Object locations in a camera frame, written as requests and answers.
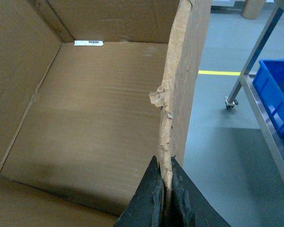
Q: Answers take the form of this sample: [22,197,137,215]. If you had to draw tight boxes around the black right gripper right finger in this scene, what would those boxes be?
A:
[171,157,230,227]

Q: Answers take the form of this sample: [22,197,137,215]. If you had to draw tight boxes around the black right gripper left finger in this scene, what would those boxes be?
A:
[114,156,163,227]

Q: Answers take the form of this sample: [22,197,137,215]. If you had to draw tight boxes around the brown cardboard box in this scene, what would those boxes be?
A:
[0,0,212,227]

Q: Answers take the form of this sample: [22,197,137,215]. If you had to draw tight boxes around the metal roller shelf rack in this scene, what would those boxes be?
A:
[225,0,284,183]

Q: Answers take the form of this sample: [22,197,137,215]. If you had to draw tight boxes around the blue plastic bin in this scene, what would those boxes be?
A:
[253,59,284,145]

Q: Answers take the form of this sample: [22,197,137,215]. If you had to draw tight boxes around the white barcode label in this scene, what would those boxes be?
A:
[74,40,104,46]

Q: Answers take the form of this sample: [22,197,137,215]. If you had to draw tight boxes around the cardboard cylinder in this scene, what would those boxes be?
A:
[241,0,266,20]

